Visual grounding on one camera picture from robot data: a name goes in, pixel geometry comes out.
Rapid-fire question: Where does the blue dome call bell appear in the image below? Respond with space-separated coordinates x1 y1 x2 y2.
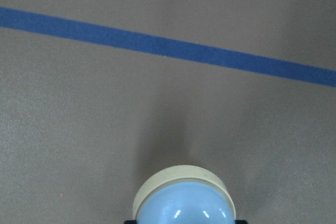
132 165 236 223

